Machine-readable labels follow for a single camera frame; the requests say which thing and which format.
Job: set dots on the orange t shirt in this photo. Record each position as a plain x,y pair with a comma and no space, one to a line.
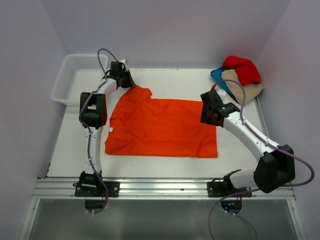
141,125

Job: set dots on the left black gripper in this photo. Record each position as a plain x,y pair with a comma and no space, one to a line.
127,80

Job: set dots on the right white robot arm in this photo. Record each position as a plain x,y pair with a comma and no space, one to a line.
275,163

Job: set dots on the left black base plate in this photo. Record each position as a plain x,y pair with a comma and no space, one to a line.
98,190

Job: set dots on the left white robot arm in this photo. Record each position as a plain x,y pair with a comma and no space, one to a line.
93,117

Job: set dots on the blue t shirt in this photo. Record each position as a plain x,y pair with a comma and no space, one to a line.
217,77

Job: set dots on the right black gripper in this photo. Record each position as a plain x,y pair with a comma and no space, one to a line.
207,110

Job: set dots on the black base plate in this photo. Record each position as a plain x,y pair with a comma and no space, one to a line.
98,190
218,188

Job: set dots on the white plastic basket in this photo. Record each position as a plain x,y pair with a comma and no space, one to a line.
78,73

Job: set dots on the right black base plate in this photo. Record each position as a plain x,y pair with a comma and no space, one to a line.
218,188

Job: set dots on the aluminium rail frame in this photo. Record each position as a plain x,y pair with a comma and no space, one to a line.
160,198

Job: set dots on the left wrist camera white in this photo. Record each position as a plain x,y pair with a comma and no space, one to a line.
124,61

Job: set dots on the red t shirt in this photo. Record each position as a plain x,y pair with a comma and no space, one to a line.
245,69

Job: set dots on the dark maroon t shirt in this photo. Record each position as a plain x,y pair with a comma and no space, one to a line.
233,97

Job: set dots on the beige t shirt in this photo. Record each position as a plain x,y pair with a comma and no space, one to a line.
251,90

